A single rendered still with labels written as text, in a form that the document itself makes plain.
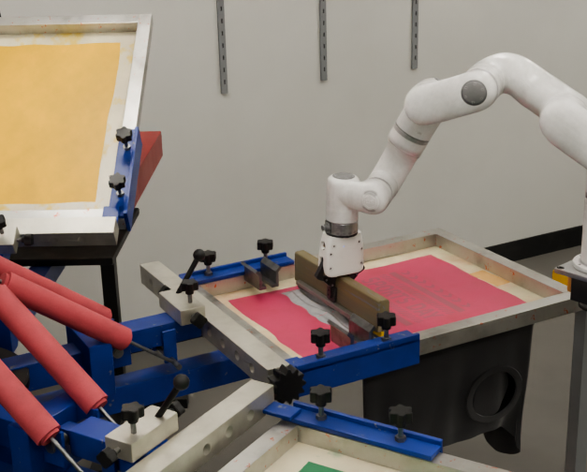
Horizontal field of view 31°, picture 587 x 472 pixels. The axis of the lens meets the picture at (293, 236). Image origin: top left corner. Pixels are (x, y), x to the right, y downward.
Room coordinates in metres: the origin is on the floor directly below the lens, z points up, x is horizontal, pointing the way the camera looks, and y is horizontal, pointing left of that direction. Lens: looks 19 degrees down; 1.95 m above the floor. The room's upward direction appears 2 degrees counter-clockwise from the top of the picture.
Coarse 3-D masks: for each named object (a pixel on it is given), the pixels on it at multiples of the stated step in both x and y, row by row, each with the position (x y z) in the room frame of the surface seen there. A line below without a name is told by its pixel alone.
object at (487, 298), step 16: (448, 288) 2.45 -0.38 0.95; (464, 288) 2.44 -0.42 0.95; (480, 288) 2.44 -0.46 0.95; (496, 288) 2.44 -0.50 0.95; (480, 304) 2.34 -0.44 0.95; (496, 304) 2.34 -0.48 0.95; (512, 304) 2.34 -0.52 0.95; (432, 320) 2.26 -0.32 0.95; (448, 320) 2.25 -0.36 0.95; (288, 336) 2.19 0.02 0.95; (304, 336) 2.19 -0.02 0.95; (304, 352) 2.10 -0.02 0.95
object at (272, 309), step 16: (432, 256) 2.68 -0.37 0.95; (368, 272) 2.58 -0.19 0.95; (384, 272) 2.58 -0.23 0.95; (416, 272) 2.57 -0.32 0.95; (432, 272) 2.57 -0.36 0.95; (448, 272) 2.56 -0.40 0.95; (464, 272) 2.56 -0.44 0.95; (288, 288) 2.48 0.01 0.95; (240, 304) 2.38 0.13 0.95; (256, 304) 2.38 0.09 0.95; (272, 304) 2.38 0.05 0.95; (288, 304) 2.37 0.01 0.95; (256, 320) 2.28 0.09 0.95; (272, 320) 2.28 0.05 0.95; (288, 320) 2.28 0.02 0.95; (304, 320) 2.28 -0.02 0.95
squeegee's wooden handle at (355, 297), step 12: (300, 252) 2.47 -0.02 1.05; (300, 264) 2.45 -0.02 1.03; (312, 264) 2.40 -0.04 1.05; (300, 276) 2.45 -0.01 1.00; (312, 276) 2.40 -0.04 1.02; (348, 276) 2.30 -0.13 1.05; (324, 288) 2.34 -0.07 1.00; (348, 288) 2.25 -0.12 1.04; (360, 288) 2.22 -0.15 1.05; (336, 300) 2.29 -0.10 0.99; (348, 300) 2.25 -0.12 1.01; (360, 300) 2.20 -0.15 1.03; (372, 300) 2.16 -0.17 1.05; (384, 300) 2.15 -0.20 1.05; (360, 312) 2.20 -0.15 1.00; (372, 312) 2.16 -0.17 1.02; (372, 324) 2.16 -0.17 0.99
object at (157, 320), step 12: (132, 324) 2.08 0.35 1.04; (144, 324) 2.08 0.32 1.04; (156, 324) 2.08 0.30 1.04; (168, 324) 2.08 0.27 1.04; (192, 324) 2.11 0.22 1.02; (132, 336) 2.05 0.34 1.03; (144, 336) 2.06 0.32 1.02; (156, 336) 2.07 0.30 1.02; (180, 336) 2.10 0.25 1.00; (192, 336) 2.11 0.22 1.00; (132, 348) 2.04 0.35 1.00
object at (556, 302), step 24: (384, 240) 2.72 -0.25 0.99; (408, 240) 2.72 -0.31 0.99; (432, 240) 2.76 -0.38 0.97; (456, 240) 2.70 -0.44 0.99; (480, 264) 2.59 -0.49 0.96; (504, 264) 2.51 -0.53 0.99; (216, 288) 2.45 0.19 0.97; (240, 288) 2.48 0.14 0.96; (528, 288) 2.42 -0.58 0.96; (552, 288) 2.35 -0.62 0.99; (504, 312) 2.21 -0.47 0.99; (528, 312) 2.22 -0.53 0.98; (552, 312) 2.25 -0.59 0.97; (264, 336) 2.11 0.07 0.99; (432, 336) 2.09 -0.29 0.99; (456, 336) 2.12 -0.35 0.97; (480, 336) 2.15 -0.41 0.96
